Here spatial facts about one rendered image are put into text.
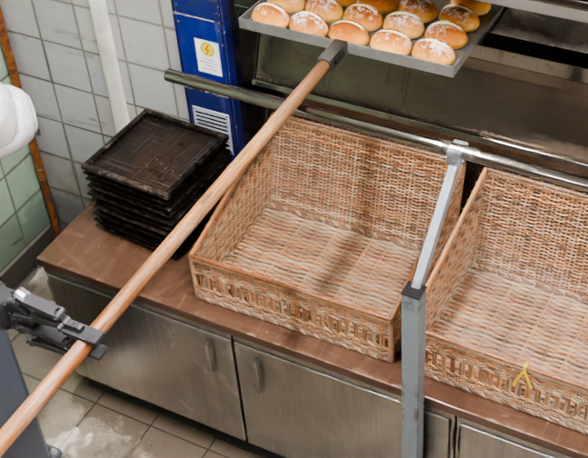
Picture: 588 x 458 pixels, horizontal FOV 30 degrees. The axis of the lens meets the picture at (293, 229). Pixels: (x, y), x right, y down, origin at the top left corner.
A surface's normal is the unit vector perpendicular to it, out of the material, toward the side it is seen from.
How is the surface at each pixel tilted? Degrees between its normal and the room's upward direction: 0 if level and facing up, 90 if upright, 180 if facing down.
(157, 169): 0
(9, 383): 90
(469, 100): 70
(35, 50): 90
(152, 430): 0
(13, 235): 90
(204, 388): 90
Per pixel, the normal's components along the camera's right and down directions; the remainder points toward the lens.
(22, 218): 0.88, 0.27
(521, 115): -0.46, 0.32
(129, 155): -0.07, -0.74
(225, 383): -0.48, 0.61
